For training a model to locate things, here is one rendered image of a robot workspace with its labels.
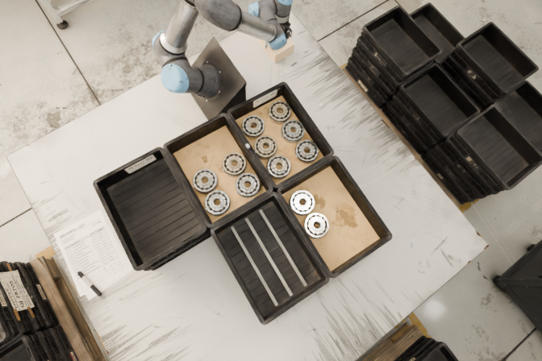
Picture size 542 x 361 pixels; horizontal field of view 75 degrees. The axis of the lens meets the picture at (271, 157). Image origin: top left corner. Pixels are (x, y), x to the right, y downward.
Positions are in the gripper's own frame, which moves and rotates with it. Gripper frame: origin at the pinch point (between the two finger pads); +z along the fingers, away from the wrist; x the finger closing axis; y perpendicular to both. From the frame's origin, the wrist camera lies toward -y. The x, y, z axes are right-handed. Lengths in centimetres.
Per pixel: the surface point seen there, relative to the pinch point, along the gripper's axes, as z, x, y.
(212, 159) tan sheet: -8, -62, 39
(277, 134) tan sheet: -8, -32, 45
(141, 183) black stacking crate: -8, -92, 31
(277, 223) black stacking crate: -8, -55, 77
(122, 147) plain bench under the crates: 6, -93, 6
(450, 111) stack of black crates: 37, 79, 80
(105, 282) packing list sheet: 5, -127, 56
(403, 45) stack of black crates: 26, 77, 31
